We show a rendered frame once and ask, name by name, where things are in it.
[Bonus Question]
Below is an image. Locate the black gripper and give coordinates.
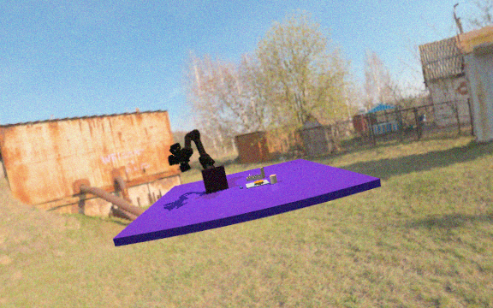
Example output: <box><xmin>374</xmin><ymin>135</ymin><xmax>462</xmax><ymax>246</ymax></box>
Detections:
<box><xmin>170</xmin><ymin>142</ymin><xmax>191</xmax><ymax>173</ymax></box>

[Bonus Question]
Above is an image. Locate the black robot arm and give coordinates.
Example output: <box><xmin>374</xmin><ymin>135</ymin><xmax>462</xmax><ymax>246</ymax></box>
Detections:
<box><xmin>167</xmin><ymin>129</ymin><xmax>215</xmax><ymax>169</ymax></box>

